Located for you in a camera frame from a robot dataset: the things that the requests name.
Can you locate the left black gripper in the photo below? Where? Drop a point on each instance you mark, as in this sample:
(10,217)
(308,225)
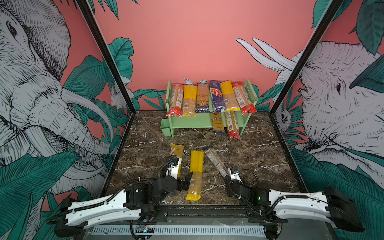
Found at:
(181,187)

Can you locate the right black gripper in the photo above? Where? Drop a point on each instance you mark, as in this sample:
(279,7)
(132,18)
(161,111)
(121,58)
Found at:
(229,185)

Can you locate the long yellow spaghetti bag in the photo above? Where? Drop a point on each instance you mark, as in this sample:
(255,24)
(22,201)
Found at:
(196,167)

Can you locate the blue clear spaghetti bag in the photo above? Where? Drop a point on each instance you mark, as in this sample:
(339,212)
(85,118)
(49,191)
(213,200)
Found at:
(217,162)

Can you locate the blue Ankara spaghetti bag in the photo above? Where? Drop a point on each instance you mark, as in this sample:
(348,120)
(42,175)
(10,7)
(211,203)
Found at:
(217,123)

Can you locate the red spaghetti bag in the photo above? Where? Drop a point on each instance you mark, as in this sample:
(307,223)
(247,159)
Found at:
(243,99)
(232,125)
(176,100)

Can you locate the small yellow pasta bag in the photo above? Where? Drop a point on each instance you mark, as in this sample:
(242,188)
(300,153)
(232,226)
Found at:
(203,96)

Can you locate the blue Barilla spaghetti box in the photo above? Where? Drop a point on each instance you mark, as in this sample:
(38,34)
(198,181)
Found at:
(217,97)

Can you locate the yellow orange spaghetti bag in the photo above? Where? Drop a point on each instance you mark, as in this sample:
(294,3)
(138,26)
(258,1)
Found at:
(229,97)

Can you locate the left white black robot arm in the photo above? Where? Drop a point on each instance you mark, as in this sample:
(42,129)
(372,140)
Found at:
(135,201)

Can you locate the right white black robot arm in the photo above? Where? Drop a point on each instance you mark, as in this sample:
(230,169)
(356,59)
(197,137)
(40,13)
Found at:
(329,206)

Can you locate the yellow Tatime spaghetti bag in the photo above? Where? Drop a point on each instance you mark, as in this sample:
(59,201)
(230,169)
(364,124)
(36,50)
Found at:
(177,150)

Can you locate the small green side cup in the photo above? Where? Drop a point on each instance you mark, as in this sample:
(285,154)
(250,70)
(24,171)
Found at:
(165,128)

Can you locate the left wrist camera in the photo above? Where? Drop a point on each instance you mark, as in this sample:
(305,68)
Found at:
(175,168)

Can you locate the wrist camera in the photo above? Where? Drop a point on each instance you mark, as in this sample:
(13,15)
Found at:
(234,173)
(175,168)

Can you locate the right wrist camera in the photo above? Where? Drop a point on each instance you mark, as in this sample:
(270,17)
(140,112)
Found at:
(234,173)

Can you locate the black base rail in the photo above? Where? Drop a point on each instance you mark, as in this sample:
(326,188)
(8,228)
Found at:
(164,213)

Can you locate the white slotted cable duct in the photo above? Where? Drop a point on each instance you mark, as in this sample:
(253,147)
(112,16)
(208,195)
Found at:
(166,230)

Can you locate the left black frame post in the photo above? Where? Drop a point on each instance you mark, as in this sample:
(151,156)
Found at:
(88,15)

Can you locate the black frame post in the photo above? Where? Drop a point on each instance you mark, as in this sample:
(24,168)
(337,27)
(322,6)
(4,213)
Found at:
(88,15)
(321,28)

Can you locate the right black frame post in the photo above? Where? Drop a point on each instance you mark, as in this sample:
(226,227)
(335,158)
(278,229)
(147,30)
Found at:
(321,28)

